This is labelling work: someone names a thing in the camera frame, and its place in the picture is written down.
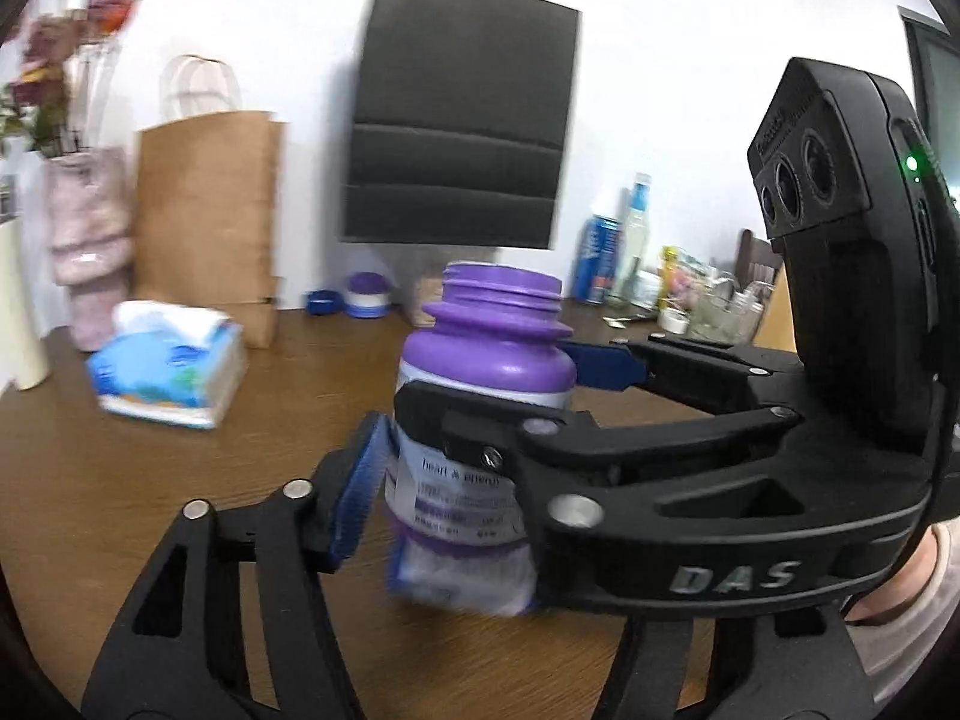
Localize purple supplement bottle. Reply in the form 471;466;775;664
384;262;576;616

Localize right hand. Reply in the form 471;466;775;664
844;528;939;624

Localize colourful snack packets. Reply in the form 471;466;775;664
658;245;737;338

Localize dark wooden chair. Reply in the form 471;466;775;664
734;229;782;291

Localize blue soda can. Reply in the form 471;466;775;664
571;215;620;304

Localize beige woven small box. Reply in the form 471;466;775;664
402;277;443;328

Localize clear bottle blue cap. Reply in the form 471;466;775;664
608;172;651;304

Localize purple white small jar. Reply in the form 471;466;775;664
343;271;392;319

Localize blue jar lid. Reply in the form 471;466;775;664
304;289;345;317

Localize blue tissue pack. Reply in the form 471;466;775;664
86;299;245;429

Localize cream white thermos bottle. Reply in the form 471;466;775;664
0;156;54;392

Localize black paper bag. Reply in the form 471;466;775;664
342;0;581;249

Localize brown paper bag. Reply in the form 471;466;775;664
133;53;285;352

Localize pink mottled ceramic vase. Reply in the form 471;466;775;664
44;146;135;353

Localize dried pink flowers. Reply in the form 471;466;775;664
2;0;139;160

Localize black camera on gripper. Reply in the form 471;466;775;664
747;57;958;453

